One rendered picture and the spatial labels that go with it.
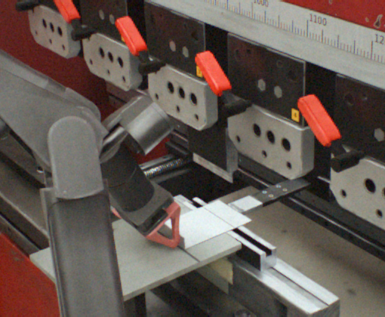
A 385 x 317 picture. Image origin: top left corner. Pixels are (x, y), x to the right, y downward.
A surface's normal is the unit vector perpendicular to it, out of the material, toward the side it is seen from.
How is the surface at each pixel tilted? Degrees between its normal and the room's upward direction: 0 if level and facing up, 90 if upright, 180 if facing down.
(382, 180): 90
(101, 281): 63
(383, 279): 0
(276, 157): 90
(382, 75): 90
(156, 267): 0
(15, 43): 90
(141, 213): 28
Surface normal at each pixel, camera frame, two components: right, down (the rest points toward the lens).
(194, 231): -0.04, -0.89
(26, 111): 0.23, -0.03
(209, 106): 0.59, 0.34
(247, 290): -0.81, 0.30
